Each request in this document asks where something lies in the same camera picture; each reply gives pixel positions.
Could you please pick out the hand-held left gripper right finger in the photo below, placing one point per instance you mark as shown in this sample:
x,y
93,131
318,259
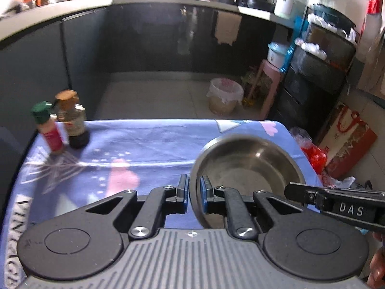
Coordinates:
x,y
206,195

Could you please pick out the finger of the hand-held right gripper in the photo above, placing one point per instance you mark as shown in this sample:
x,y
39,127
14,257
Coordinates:
x,y
300,193

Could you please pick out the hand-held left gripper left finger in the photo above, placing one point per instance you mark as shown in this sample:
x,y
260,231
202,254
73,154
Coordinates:
x,y
183,194

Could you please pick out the stainless steel bowl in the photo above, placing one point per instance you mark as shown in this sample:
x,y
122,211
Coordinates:
x,y
246,168

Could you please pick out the person's right hand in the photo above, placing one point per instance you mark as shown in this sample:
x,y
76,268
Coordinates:
x,y
379,274

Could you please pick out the large white plastic bag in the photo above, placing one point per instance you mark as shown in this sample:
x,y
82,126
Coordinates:
x,y
341,182

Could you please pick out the red plastic bag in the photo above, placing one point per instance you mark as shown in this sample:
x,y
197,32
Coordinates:
x,y
315,158

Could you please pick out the clear plastic bag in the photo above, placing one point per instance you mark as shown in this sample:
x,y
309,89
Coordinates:
x,y
300,135

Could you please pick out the red paper gift bag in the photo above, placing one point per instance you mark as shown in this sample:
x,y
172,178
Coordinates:
x,y
352,147

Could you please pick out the blue printed tablecloth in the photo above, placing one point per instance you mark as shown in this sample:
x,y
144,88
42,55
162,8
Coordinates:
x,y
135,144

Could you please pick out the trash bin with white liner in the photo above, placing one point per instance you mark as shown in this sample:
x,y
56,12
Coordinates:
x,y
224,102

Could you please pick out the black drawer cabinet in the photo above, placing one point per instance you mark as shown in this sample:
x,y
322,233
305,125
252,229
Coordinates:
x,y
312,90

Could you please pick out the pink plastic stool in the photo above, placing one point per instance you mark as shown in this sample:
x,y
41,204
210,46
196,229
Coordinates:
x,y
270,78

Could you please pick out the brown-capped sauce bottle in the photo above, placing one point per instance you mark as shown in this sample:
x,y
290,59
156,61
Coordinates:
x,y
75,126

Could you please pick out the blue-lidded white container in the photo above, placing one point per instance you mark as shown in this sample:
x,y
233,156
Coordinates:
x,y
278,55

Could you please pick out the green-capped spice bottle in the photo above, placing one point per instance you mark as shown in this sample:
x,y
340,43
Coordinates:
x,y
52,135

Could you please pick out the crumpled white plastic bag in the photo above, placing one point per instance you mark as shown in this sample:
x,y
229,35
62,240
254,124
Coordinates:
x,y
337,30
314,50

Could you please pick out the dark kitchen counter cabinet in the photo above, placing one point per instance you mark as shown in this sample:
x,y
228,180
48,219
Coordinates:
x,y
135,36

